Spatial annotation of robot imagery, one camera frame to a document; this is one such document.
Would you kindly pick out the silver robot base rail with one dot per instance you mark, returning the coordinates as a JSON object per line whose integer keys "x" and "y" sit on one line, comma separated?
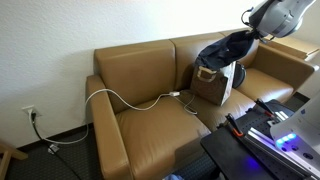
{"x": 266, "y": 140}

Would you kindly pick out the tan leather sofa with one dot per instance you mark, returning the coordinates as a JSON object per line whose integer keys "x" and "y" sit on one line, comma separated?
{"x": 150, "y": 143}

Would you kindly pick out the tan wooden side table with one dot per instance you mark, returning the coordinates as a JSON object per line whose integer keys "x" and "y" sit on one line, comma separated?
{"x": 290, "y": 45}

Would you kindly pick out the blue denim jeans cloth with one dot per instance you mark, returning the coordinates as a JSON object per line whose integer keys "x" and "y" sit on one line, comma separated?
{"x": 226, "y": 50}

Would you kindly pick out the black robot table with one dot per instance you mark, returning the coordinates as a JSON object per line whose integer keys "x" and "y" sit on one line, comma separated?
{"x": 226, "y": 153}

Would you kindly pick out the grey dotted floor mat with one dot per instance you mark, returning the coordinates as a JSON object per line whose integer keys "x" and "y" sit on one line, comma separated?
{"x": 196, "y": 166}

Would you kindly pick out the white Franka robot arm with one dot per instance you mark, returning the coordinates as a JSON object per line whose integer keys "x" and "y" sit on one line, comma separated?
{"x": 280, "y": 16}

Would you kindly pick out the white floor power adapter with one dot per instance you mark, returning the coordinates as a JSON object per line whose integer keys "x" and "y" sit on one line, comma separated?
{"x": 53, "y": 148}

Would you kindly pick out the white wall outlet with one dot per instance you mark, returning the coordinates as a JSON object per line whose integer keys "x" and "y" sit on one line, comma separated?
{"x": 29, "y": 109}

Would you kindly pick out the wooden furniture leg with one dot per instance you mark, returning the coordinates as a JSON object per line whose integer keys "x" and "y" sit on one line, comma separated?
{"x": 6, "y": 160}

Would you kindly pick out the brown printed paper bag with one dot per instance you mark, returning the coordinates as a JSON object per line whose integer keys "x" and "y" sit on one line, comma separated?
{"x": 213, "y": 85}

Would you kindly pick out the blue fabric scrap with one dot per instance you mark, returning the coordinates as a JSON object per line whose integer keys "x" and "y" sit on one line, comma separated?
{"x": 173, "y": 177}

